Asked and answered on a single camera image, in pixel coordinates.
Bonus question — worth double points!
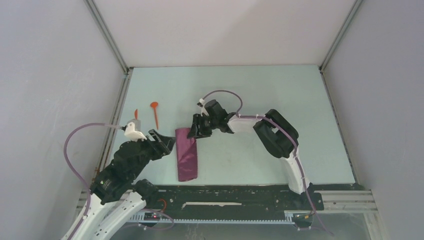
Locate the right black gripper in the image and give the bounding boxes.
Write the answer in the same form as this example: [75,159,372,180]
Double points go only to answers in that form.
[188,112,220,139]

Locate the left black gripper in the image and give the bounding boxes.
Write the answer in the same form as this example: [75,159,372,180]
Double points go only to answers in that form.
[130,128,177,179]

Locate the maroon cloth napkin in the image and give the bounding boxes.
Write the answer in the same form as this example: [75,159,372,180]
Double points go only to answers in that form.
[175,128,199,182]

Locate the orange plastic spoon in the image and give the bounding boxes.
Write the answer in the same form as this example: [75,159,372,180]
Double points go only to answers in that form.
[150,101,159,130]

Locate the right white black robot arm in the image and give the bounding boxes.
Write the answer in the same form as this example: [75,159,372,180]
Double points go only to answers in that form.
[187,99,311,209]

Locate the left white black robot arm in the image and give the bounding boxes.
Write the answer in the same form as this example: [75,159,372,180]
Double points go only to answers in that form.
[63,123,176,240]

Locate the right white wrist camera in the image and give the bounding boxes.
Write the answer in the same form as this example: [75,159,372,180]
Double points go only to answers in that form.
[196,98,209,116]

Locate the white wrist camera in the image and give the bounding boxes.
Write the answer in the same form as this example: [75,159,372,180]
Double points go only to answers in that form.
[196,98,209,116]
[122,118,148,142]

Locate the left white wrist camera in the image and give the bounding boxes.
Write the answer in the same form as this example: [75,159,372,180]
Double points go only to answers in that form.
[122,118,148,142]

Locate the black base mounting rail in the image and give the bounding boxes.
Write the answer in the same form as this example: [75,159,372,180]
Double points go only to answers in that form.
[147,185,324,220]

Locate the white cable duct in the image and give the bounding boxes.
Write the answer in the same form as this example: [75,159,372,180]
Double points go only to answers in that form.
[127,211,295,225]

